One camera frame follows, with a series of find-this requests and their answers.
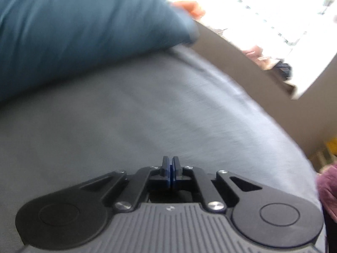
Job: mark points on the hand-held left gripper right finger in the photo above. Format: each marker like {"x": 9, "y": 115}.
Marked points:
{"x": 175, "y": 175}

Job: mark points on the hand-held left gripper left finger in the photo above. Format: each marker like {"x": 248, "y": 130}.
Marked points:
{"x": 166, "y": 174}

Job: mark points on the grey bed blanket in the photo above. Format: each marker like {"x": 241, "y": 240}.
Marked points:
{"x": 131, "y": 110}

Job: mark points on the yellow object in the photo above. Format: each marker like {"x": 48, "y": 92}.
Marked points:
{"x": 332, "y": 147}

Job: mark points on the teal pillow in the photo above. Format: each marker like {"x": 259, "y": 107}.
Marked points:
{"x": 79, "y": 26}

